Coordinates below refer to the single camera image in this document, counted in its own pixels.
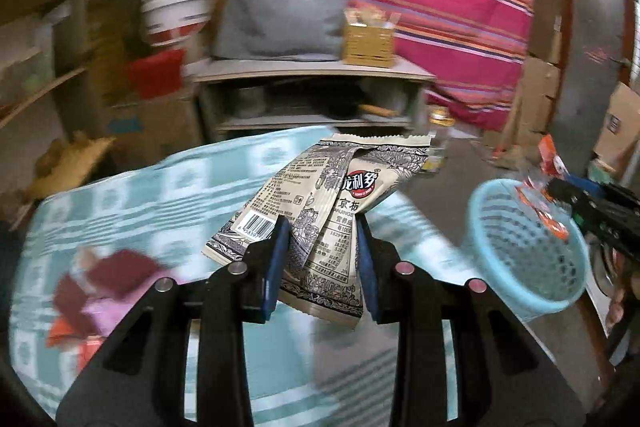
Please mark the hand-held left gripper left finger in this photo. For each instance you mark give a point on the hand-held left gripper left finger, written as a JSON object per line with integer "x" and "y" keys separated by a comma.
{"x": 278, "y": 267}

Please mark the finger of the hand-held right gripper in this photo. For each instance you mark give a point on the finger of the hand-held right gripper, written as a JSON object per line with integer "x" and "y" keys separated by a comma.
{"x": 567, "y": 194}
{"x": 585, "y": 184}

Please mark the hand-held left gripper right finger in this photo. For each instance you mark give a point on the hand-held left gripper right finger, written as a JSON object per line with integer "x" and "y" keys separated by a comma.
{"x": 367, "y": 277}

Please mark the orange snack wrapper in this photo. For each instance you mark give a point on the orange snack wrapper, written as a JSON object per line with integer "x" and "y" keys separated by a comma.
{"x": 537, "y": 204}

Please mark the beige printed snack packet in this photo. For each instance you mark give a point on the beige printed snack packet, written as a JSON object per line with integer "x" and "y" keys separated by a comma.
{"x": 320, "y": 207}

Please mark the light blue plastic basket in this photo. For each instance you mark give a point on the light blue plastic basket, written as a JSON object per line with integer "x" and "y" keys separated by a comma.
{"x": 530, "y": 267}

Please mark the red plastic packet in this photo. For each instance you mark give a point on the red plastic packet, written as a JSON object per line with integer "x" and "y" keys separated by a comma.
{"x": 552, "y": 157}

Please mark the large cardboard box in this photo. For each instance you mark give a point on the large cardboard box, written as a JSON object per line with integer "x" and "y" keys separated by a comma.
{"x": 617, "y": 127}

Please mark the teal checked blanket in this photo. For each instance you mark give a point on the teal checked blanket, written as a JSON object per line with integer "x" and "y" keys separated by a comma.
{"x": 165, "y": 207}

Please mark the yellow capped oil bottle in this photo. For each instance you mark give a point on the yellow capped oil bottle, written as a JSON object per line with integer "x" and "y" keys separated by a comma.
{"x": 440, "y": 127}

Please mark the pink wrapper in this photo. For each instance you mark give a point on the pink wrapper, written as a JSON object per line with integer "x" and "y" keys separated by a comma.
{"x": 97, "y": 317}

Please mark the brown cardboard box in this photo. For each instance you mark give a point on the brown cardboard box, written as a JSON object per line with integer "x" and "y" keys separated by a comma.
{"x": 155, "y": 119}

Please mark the grey low cabinet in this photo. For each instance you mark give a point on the grey low cabinet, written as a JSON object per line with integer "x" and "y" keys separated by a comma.
{"x": 310, "y": 77}

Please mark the small orange wrapper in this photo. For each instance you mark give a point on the small orange wrapper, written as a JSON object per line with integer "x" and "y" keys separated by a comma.
{"x": 67, "y": 334}

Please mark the red plastic basin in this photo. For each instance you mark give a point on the red plastic basin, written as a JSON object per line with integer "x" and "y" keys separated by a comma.
{"x": 155, "y": 74}

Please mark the small wicker basket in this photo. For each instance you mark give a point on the small wicker basket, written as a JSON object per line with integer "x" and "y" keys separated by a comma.
{"x": 367, "y": 47}

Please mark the yellow woven sack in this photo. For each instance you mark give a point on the yellow woven sack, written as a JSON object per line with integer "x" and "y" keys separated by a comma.
{"x": 70, "y": 162}

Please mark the grey cushion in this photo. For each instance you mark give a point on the grey cushion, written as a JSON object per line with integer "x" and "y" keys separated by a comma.
{"x": 280, "y": 12}

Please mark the white plastic bucket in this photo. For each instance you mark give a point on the white plastic bucket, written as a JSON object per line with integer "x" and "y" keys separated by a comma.
{"x": 175, "y": 14}

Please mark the wooden shelf unit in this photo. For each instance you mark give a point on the wooden shelf unit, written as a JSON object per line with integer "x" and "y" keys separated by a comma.
{"x": 45, "y": 7}

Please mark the cardboard wall panels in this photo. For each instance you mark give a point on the cardboard wall panels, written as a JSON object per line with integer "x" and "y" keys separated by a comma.
{"x": 545, "y": 72}

